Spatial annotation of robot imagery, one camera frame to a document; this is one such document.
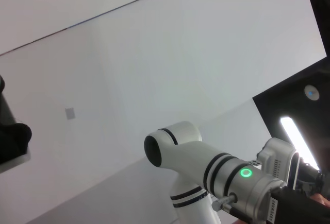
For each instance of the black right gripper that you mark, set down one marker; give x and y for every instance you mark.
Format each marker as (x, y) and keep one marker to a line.
(299, 211)

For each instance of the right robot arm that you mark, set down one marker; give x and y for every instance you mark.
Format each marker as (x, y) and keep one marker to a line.
(193, 157)

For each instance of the grey wall plate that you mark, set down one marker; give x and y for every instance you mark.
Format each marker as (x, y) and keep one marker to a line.
(69, 113)

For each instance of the dark green towel black hem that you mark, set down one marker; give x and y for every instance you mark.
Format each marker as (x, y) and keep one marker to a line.
(15, 141)

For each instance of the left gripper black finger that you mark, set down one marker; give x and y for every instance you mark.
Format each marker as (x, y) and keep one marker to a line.
(6, 110)

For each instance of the ceiling strip light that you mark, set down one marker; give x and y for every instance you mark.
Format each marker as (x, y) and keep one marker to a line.
(299, 141)

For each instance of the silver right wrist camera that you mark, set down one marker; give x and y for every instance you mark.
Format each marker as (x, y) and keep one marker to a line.
(276, 159)

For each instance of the round ceiling sensor blue light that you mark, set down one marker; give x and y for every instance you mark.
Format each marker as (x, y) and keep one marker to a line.
(312, 92)

